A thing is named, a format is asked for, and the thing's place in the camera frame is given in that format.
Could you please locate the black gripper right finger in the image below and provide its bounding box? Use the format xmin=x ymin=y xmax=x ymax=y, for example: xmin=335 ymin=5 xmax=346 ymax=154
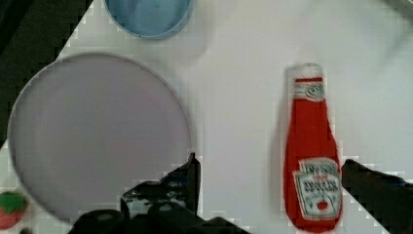
xmin=341 ymin=159 xmax=413 ymax=234

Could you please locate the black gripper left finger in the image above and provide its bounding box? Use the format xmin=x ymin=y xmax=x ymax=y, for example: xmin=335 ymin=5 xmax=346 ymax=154
xmin=120 ymin=152 xmax=201 ymax=218

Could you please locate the red ketchup bottle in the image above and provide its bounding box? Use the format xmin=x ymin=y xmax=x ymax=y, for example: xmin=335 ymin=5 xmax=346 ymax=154
xmin=283 ymin=62 xmax=342 ymax=234

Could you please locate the lilac round plate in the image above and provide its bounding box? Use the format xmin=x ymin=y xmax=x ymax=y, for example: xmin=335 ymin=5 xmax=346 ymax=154
xmin=8 ymin=53 xmax=193 ymax=223

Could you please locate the red toy tomato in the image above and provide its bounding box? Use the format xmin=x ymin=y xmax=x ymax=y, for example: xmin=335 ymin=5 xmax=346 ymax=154
xmin=0 ymin=191 xmax=28 ymax=230

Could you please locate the blue bowl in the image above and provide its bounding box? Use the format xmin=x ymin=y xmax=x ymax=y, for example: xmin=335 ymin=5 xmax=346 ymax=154
xmin=103 ymin=0 xmax=195 ymax=40

